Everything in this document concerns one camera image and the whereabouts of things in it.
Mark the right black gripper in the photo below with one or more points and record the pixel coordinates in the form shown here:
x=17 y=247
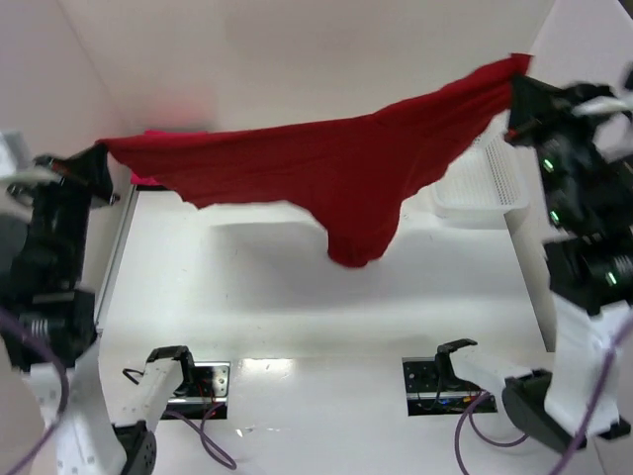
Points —
x=536 y=114

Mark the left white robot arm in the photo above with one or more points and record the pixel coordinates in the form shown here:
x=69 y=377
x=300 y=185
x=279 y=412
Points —
x=49 y=330

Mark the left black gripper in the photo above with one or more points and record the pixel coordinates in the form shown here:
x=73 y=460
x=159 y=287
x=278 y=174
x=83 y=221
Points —
x=79 y=174

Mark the white plastic basket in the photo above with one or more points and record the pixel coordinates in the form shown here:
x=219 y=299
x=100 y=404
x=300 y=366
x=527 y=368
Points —
x=481 y=186

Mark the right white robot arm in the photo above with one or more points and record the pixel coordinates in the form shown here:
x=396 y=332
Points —
x=589 y=197

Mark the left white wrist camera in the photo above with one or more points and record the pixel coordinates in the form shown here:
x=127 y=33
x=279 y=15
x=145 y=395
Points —
x=17 y=165

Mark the folded pink t-shirt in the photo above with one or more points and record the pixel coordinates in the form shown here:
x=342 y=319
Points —
x=148 y=182

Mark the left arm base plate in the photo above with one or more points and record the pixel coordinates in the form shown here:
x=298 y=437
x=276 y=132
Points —
x=208 y=389

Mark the dark red t-shirt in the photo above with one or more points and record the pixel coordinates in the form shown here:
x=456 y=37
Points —
x=352 y=175

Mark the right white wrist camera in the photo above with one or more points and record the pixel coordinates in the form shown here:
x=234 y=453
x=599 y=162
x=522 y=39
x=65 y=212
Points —
x=607 y=106

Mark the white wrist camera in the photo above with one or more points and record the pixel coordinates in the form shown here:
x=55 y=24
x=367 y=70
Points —
x=17 y=165
x=607 y=106

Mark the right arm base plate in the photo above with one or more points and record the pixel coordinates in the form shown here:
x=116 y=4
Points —
x=427 y=396

